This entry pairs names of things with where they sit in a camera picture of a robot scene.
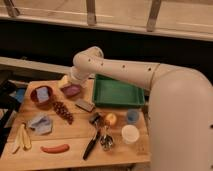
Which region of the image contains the black chair frame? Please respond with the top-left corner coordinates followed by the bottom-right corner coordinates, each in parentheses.
top-left (0, 70), bottom-right (21, 156)

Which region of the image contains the red bowl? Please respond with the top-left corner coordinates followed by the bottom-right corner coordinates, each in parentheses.
top-left (30, 86), bottom-right (53, 107)

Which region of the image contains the bunch of dark grapes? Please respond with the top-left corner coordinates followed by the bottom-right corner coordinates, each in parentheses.
top-left (53, 101), bottom-right (73, 124)

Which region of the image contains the crumpled blue cloth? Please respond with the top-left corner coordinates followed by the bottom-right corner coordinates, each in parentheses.
top-left (28, 115), bottom-right (52, 135)

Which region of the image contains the blue object at table edge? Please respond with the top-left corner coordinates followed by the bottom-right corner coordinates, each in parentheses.
top-left (11, 88), bottom-right (26, 103)

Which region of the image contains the purple bowl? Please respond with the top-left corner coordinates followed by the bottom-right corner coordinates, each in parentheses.
top-left (61, 84), bottom-right (82, 97)

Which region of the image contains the green plastic tray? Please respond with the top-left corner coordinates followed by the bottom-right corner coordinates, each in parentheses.
top-left (92, 75), bottom-right (145, 108)

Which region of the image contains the red sausage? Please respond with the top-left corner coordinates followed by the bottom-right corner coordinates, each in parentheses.
top-left (40, 144), bottom-right (69, 154)

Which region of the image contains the white cup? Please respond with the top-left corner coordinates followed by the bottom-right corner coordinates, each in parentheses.
top-left (121, 125), bottom-right (140, 144)

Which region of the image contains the yellow banana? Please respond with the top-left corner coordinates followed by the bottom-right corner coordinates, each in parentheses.
top-left (12, 123), bottom-right (32, 154)

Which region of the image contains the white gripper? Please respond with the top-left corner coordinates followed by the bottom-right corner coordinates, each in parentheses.
top-left (58, 66), bottom-right (88, 89)

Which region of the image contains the blue cup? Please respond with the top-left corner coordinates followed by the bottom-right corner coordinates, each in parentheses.
top-left (126, 109), bottom-right (139, 124)

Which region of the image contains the blue sponge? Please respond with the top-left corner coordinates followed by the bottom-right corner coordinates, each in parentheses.
top-left (36, 87), bottom-right (49, 103)

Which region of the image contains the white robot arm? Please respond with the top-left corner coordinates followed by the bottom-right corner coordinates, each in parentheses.
top-left (68, 46), bottom-right (213, 171)

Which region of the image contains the small brown block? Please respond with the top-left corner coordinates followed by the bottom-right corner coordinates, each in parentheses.
top-left (75, 99), bottom-right (94, 112)

